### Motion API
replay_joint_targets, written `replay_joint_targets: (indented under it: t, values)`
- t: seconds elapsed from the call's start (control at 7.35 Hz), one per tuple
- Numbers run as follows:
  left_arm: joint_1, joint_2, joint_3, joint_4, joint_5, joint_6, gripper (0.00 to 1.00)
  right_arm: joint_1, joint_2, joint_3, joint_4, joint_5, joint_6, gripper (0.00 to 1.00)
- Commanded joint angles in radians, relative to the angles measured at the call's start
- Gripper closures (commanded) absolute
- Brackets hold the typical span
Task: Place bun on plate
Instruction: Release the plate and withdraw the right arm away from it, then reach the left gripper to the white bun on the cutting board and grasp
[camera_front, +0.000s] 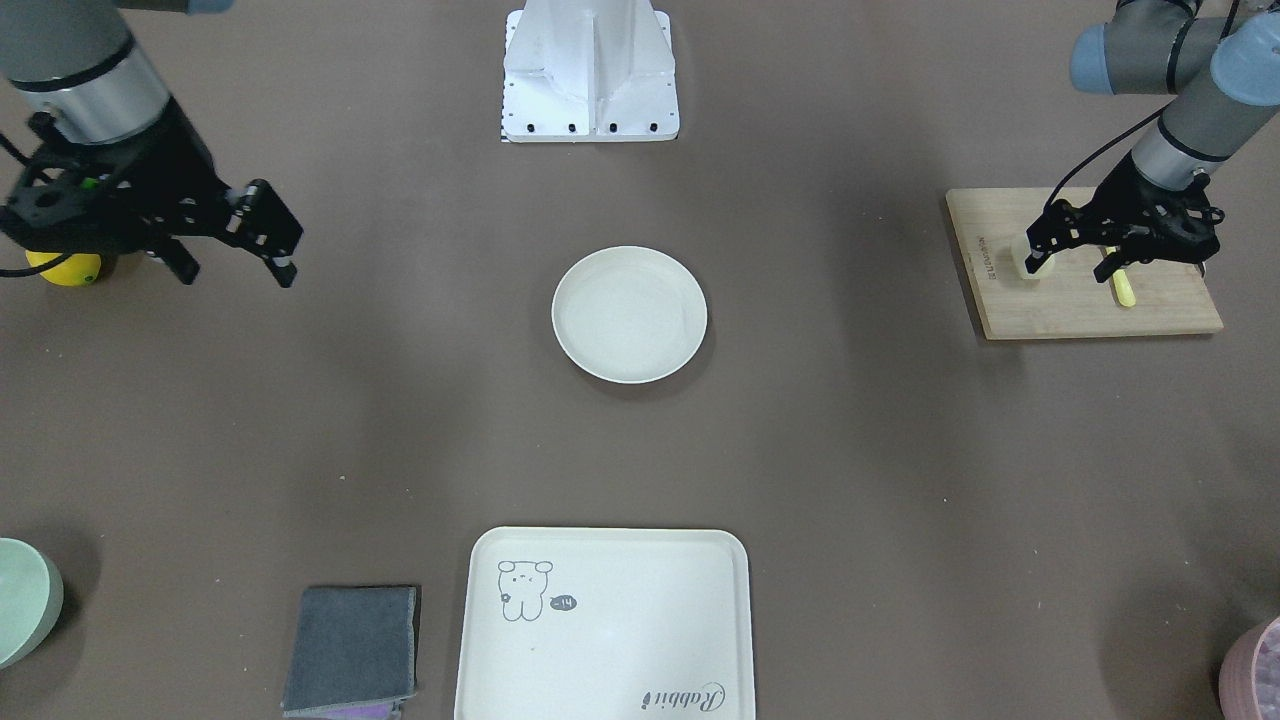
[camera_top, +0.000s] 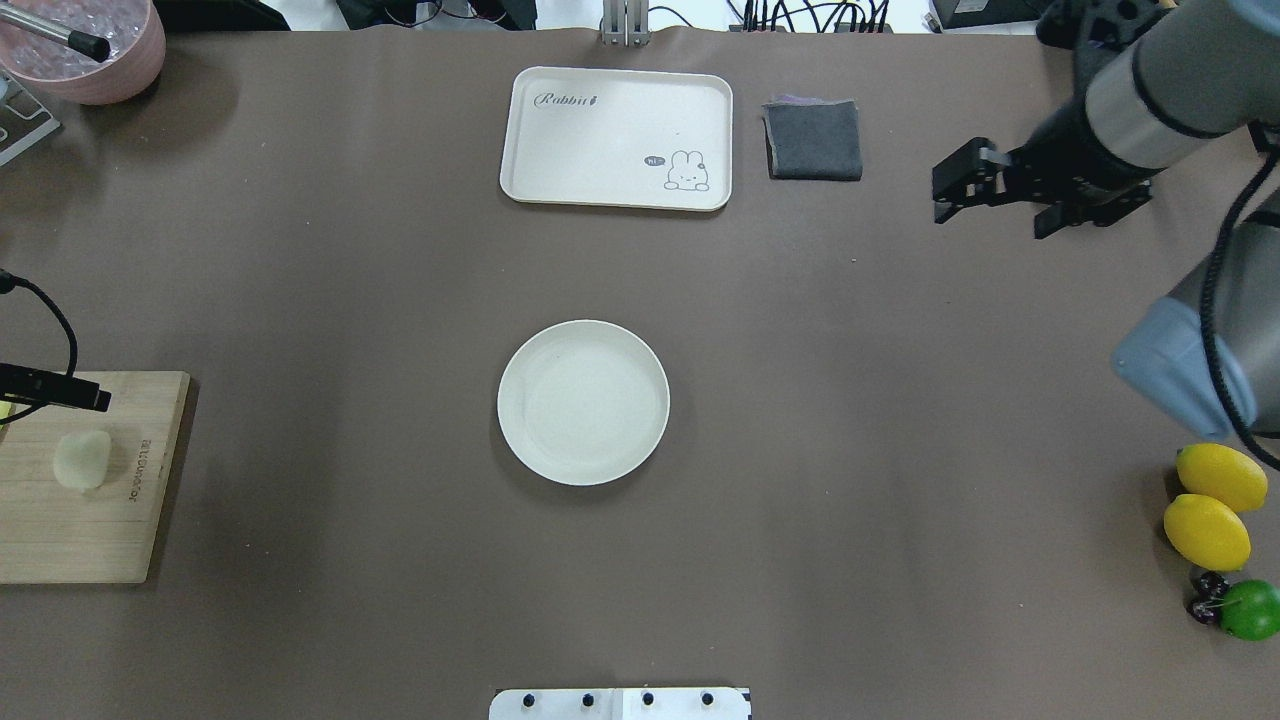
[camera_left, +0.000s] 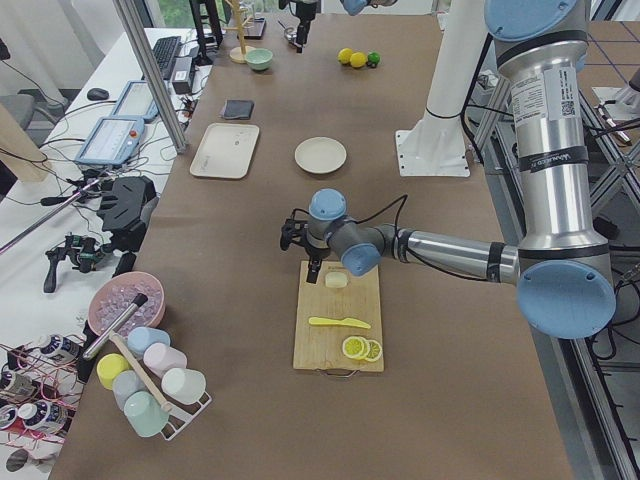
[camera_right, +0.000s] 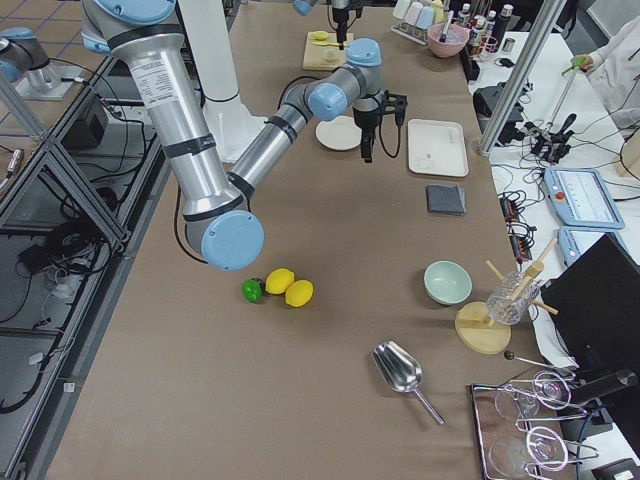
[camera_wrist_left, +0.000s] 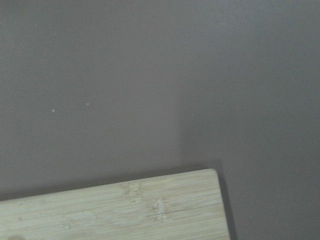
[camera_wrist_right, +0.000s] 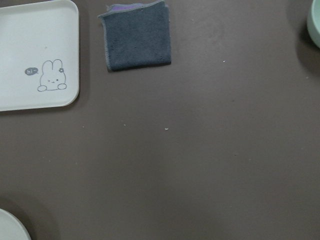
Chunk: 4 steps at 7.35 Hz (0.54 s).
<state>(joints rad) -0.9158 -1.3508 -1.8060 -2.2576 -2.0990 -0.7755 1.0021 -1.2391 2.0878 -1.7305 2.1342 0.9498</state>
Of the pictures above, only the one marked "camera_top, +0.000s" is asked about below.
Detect folded grey cloth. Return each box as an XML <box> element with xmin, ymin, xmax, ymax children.
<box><xmin>762</xmin><ymin>95</ymin><xmax>864</xmax><ymax>182</ymax></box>

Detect green lime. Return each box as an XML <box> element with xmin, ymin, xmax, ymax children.
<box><xmin>1220</xmin><ymin>579</ymin><xmax>1279</xmax><ymax>641</ymax></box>

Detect yellow lemon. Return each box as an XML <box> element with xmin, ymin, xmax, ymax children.
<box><xmin>1175</xmin><ymin>443</ymin><xmax>1268</xmax><ymax>512</ymax></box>
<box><xmin>1162</xmin><ymin>493</ymin><xmax>1252</xmax><ymax>573</ymax></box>

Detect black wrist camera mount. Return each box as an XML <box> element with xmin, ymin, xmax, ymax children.
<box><xmin>1036</xmin><ymin>1</ymin><xmax>1176</xmax><ymax>56</ymax></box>

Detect dark cherries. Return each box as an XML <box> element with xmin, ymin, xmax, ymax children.
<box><xmin>1187</xmin><ymin>570</ymin><xmax>1231</xmax><ymax>626</ymax></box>

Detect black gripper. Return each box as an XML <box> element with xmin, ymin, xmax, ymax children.
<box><xmin>931</xmin><ymin>105</ymin><xmax>1155</xmax><ymax>240</ymax></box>

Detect black tipped metal tongs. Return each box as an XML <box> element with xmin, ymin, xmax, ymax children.
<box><xmin>1</xmin><ymin>1</ymin><xmax>111</xmax><ymax>63</ymax></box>

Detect bamboo cutting board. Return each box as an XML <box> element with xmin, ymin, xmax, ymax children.
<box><xmin>1</xmin><ymin>372</ymin><xmax>191</xmax><ymax>585</ymax></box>

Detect clear acrylic rack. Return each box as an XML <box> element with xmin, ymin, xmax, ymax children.
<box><xmin>0</xmin><ymin>70</ymin><xmax>61</xmax><ymax>167</ymax></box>

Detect cream rabbit serving tray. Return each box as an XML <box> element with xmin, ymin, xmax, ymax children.
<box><xmin>499</xmin><ymin>67</ymin><xmax>733</xmax><ymax>211</ymax></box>

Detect yellow lemon lower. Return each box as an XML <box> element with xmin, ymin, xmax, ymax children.
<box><xmin>1162</xmin><ymin>493</ymin><xmax>1252</xmax><ymax>573</ymax></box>

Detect pink ice bowl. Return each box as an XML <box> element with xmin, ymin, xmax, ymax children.
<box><xmin>3</xmin><ymin>1</ymin><xmax>166</xmax><ymax>105</ymax></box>

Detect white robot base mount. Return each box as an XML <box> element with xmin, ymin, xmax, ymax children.
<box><xmin>488</xmin><ymin>685</ymin><xmax>753</xmax><ymax>719</ymax></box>

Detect cream round plate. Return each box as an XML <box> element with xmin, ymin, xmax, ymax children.
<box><xmin>495</xmin><ymin>319</ymin><xmax>671</xmax><ymax>487</ymax></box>

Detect yellow lemon upper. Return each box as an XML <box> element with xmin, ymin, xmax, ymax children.
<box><xmin>1175</xmin><ymin>443</ymin><xmax>1268</xmax><ymax>512</ymax></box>

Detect aluminium frame post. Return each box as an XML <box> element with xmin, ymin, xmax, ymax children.
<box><xmin>599</xmin><ymin>0</ymin><xmax>652</xmax><ymax>47</ymax></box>

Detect pale white bun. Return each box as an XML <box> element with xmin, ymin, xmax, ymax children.
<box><xmin>52</xmin><ymin>429</ymin><xmax>113</xmax><ymax>492</ymax></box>

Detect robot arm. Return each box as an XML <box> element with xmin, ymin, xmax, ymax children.
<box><xmin>931</xmin><ymin>1</ymin><xmax>1279</xmax><ymax>437</ymax></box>

